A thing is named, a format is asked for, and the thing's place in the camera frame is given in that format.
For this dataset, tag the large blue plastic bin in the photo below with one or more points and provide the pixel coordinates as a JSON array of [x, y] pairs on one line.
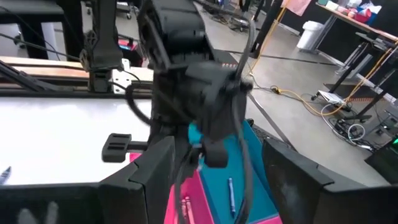
[[217, 186]]

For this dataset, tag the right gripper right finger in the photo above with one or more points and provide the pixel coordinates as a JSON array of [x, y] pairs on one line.
[[326, 205]]

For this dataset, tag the white trash bin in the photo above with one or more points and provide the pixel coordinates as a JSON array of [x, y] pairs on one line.
[[311, 35]]

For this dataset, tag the wooden table edge board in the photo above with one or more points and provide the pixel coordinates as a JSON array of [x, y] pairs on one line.
[[46, 67]]

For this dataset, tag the black support post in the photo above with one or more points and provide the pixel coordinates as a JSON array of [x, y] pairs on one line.
[[264, 31]]

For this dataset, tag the pink hanging cloth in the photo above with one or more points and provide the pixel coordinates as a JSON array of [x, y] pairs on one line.
[[297, 6]]

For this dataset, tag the white power strip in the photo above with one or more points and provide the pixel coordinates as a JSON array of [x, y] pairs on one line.
[[331, 97]]

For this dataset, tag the small pink plastic bin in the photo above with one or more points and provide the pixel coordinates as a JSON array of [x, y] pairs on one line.
[[199, 199]]

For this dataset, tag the cluttered wooden side table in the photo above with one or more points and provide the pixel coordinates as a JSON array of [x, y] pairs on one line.
[[357, 23]]

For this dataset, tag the black mat orange stripes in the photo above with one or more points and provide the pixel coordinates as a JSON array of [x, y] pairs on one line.
[[367, 99]]

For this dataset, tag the black desk frame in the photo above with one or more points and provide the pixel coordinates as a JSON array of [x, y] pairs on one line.
[[351, 74]]

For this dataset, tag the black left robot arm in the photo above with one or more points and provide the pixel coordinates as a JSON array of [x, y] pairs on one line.
[[177, 28]]

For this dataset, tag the black side table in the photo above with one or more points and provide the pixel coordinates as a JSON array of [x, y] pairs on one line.
[[31, 9]]

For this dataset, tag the blue crayon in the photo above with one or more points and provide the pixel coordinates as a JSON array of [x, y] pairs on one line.
[[232, 196], [5, 175]]

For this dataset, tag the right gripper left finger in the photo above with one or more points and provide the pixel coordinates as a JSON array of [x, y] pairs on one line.
[[93, 205]]

